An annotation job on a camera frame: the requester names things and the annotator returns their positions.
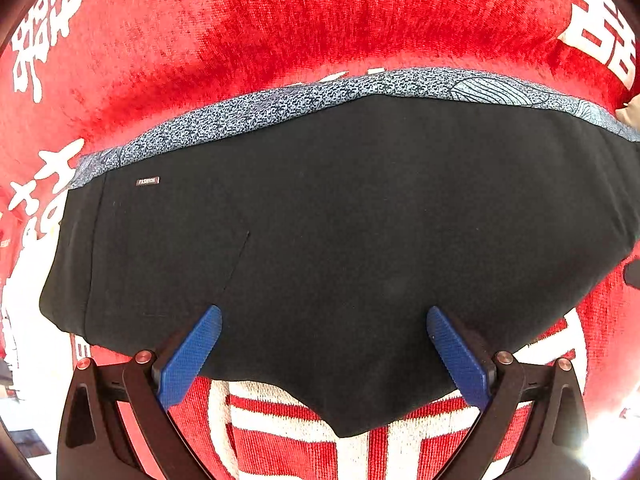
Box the black pants with patterned waistband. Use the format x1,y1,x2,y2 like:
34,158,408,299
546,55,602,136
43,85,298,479
39,66,640,438

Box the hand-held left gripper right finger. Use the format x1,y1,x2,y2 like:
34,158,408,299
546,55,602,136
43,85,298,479
426,306,591,480

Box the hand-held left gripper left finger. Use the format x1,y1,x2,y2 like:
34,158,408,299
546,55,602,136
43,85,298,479
56,305,223,480

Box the red printed blanket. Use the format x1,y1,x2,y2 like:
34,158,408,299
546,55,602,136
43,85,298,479
0,0,640,480

